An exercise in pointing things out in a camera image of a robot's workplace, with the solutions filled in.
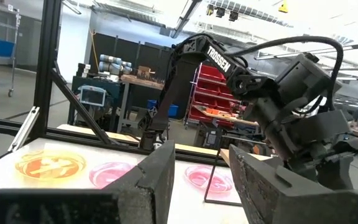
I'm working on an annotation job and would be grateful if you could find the blue plastic bin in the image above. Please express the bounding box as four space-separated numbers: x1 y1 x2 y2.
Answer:
147 99 180 118

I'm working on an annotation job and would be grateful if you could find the silver aluminium extrusion bar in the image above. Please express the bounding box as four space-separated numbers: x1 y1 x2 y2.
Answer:
7 106 40 153

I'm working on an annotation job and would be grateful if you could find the small wooden box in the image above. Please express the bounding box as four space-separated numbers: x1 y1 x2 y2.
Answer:
137 65 157 80

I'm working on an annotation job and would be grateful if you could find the wooden top workbench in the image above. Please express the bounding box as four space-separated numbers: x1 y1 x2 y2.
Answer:
116 73 167 134

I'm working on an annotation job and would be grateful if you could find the yellow hanging sign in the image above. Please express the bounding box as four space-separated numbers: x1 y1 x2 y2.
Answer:
277 0 290 14

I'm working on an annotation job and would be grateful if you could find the pink translucent plastic plate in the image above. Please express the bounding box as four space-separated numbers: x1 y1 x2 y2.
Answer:
184 164 235 194
88 161 135 190

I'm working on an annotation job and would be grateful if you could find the red bin rack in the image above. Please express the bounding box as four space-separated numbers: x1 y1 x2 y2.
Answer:
185 63 245 128

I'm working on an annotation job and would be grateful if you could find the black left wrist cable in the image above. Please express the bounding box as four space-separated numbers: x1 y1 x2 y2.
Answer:
227 35 344 111

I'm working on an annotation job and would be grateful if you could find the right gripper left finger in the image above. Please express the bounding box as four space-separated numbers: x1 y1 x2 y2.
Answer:
0 139 176 224

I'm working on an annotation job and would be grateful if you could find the long ceiling light fixture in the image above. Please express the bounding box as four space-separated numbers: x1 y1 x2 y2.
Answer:
170 0 203 39

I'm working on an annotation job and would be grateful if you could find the light blue framed screen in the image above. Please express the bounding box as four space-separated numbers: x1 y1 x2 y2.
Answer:
78 85 107 108

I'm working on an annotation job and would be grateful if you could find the black partition panel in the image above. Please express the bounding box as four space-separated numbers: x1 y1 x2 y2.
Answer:
88 32 172 110

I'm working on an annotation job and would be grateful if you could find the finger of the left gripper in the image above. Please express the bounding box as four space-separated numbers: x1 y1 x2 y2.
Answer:
334 138 358 158
317 154 356 191

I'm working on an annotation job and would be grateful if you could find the plywood base board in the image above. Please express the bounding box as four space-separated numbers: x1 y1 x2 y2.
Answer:
56 123 220 156

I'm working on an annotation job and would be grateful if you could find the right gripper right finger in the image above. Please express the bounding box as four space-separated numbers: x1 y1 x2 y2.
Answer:
228 144 358 224

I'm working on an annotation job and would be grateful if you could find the cluttered wooden work table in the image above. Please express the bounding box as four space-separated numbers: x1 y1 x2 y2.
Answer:
194 104 260 128

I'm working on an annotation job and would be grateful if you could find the metal cart with blue panel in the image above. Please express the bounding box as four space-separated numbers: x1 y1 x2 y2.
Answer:
0 2 21 97

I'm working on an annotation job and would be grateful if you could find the orange translucent plastic plate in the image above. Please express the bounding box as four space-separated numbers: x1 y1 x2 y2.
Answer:
14 149 87 182

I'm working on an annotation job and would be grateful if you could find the black aluminium table frame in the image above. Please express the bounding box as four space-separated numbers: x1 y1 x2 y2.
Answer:
0 0 226 166

